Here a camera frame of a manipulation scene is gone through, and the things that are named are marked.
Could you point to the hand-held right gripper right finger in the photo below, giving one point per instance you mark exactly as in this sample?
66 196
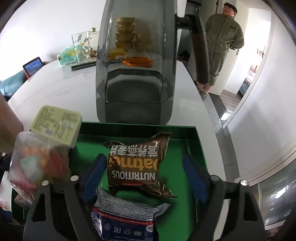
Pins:
194 177

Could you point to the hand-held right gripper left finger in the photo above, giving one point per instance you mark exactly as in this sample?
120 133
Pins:
92 179

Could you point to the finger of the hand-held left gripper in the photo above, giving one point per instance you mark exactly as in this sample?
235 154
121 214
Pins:
4 164

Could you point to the green tray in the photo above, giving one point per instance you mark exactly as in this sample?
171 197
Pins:
180 162

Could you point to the clear bag of mixed snacks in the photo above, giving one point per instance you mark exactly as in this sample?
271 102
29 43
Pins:
37 166

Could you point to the brown oatmeal snack packet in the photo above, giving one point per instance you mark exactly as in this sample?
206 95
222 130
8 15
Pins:
138 169

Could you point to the blue and white snack packet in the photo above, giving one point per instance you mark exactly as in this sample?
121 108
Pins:
124 220

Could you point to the cream snack packet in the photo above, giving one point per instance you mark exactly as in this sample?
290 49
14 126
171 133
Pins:
55 122

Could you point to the teal sofa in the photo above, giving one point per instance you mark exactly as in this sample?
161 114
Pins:
9 85

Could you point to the glass-front cabinet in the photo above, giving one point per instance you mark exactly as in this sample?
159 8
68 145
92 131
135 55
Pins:
277 201

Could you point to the red smart display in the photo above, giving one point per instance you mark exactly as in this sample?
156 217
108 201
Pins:
32 67

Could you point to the smoked glass pitcher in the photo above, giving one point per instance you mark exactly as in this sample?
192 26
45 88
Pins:
136 88

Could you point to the black stick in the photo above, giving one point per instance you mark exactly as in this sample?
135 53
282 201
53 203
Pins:
83 65

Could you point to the pale green tissue pack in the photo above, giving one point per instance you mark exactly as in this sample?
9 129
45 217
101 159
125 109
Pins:
68 55

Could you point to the orange scissors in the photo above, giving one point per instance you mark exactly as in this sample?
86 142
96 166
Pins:
138 62

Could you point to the yellow box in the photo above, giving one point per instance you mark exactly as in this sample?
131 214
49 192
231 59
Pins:
116 54

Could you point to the clear patterned glass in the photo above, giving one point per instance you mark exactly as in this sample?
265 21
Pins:
89 44

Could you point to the stack of gold ingot ornaments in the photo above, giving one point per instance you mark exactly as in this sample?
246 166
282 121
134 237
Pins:
131 32

